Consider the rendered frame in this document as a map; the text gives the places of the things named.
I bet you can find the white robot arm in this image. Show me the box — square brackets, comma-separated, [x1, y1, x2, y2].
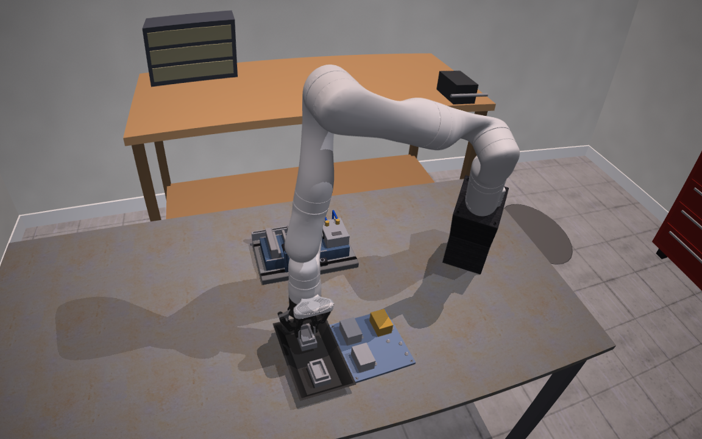
[285, 65, 520, 319]

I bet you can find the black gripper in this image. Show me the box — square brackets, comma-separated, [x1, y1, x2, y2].
[278, 298, 331, 339]

